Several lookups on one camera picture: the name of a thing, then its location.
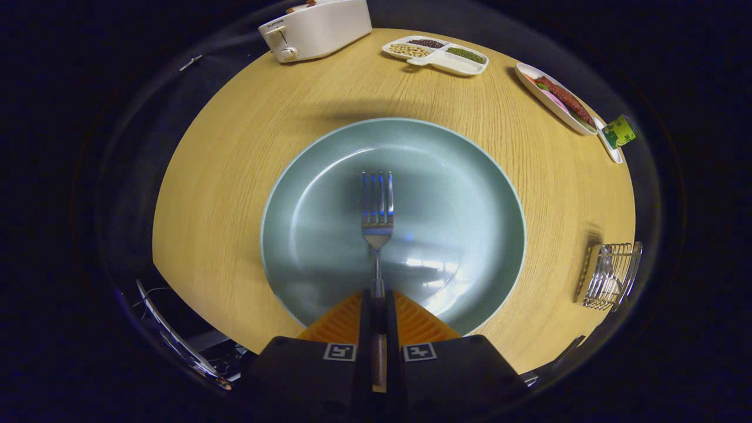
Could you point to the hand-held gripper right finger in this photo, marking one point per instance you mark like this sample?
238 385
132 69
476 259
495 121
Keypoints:
391 329

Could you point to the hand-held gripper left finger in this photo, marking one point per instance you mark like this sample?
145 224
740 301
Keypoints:
366 329

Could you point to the metal spoon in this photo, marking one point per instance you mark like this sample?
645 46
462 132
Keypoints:
605 267

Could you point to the pale green round plate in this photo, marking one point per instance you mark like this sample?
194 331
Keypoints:
458 194

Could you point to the white-edged flat device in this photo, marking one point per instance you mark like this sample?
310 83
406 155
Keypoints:
176 343

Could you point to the white divided snack tray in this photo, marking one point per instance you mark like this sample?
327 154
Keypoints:
455 63

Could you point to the pile of yellow beans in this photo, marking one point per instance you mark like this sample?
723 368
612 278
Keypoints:
408 50

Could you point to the pink round food slice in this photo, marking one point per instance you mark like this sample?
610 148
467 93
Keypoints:
553 101

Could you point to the white square coaster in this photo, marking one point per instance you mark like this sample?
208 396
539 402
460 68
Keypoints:
611 151

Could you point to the green lettuce leaf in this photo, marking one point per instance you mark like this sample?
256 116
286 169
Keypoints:
586 123

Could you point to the white oval food plate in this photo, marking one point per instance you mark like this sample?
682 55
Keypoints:
531 82

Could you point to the pile of green beans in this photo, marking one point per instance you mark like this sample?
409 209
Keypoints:
465 54

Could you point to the pile of dark beans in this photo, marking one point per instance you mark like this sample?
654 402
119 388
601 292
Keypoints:
427 43

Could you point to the brown steak piece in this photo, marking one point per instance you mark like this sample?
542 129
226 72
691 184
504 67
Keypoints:
567 100

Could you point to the green label drink bottle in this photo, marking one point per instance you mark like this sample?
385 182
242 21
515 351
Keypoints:
620 132

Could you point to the white toaster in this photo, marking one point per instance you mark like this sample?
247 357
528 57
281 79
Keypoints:
323 29

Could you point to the silver clip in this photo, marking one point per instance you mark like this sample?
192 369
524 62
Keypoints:
190 63

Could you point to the toast bread slice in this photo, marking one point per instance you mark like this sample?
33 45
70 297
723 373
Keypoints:
298 8

